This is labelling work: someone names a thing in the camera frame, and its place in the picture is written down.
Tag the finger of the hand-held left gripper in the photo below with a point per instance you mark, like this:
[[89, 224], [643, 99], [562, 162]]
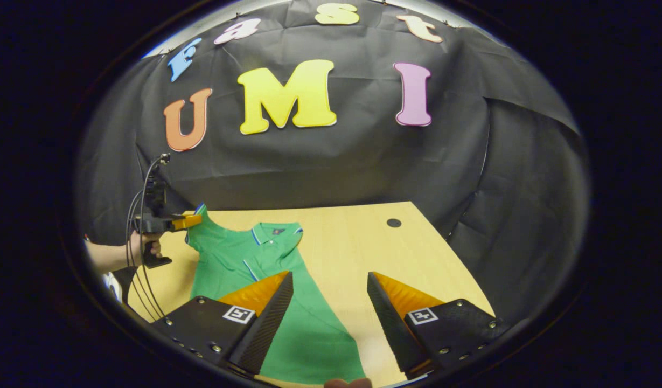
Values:
[[186, 222]]

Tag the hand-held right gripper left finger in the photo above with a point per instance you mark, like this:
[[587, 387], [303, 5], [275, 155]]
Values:
[[266, 323]]

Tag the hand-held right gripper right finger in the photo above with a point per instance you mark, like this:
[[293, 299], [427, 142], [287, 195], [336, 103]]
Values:
[[395, 328]]

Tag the green T-shirt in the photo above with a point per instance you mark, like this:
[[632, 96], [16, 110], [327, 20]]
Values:
[[239, 258]]

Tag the black table grommet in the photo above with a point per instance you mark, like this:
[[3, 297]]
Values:
[[394, 222]]

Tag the black backdrop cloth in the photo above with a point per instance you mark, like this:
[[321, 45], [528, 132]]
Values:
[[363, 161]]

